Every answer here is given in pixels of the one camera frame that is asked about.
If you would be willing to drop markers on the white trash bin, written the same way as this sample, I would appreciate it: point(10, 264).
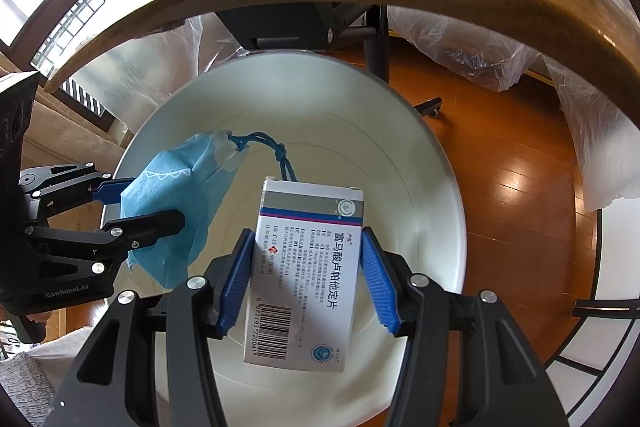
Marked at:
point(316, 159)

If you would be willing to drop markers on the white purple medicine box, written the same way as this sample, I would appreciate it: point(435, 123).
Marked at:
point(304, 276)

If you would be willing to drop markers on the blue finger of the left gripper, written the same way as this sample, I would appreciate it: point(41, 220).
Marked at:
point(108, 192)

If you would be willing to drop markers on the blue disposable face mask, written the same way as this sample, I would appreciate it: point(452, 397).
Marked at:
point(192, 178)

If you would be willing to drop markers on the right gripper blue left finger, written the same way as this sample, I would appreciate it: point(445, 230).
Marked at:
point(232, 284)

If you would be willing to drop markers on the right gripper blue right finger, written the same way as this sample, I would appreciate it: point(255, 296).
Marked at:
point(382, 282)

